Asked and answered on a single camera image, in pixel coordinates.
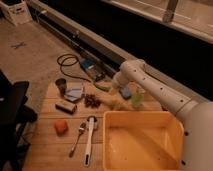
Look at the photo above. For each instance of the dark metal cup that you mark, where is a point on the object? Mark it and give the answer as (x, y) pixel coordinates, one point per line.
(61, 85)

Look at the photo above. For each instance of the blue sponge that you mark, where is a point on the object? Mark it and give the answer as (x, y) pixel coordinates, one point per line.
(125, 93)

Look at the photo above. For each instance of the white cardboard box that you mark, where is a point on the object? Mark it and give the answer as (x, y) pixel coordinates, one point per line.
(17, 14)

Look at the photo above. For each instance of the tan suction gripper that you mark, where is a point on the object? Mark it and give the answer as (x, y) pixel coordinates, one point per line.
(115, 84)

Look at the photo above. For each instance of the bunch of purple grapes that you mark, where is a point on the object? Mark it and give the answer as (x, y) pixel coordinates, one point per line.
(92, 101)

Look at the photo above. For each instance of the blue grey cloth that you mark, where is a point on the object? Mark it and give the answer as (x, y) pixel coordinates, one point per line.
(75, 93)

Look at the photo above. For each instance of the black chair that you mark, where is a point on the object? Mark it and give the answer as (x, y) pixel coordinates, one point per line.
(14, 115)

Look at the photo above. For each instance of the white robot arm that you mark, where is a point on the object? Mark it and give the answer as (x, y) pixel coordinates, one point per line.
(197, 118)

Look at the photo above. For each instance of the blue power supply box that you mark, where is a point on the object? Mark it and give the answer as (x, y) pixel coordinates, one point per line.
(92, 70)

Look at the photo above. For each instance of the yellow plastic bin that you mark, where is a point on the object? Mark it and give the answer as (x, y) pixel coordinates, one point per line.
(141, 141)

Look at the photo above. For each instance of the metal spoon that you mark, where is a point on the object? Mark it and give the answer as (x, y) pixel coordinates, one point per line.
(81, 131)

